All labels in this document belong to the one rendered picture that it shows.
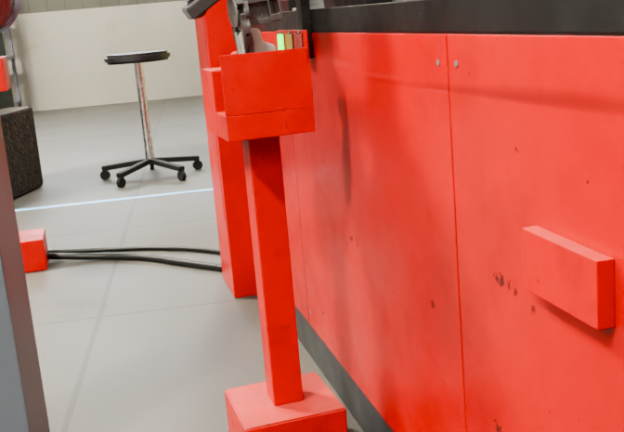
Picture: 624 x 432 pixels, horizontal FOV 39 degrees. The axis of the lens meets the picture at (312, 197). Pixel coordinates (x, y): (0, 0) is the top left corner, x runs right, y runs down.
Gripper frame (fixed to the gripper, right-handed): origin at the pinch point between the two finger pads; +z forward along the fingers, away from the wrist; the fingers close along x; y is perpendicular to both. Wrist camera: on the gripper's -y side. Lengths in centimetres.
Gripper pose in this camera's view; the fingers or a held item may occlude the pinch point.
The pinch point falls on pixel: (248, 74)
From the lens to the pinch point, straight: 159.4
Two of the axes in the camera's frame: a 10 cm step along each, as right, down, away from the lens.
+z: 1.6, 9.6, 2.3
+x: -2.9, -1.8, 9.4
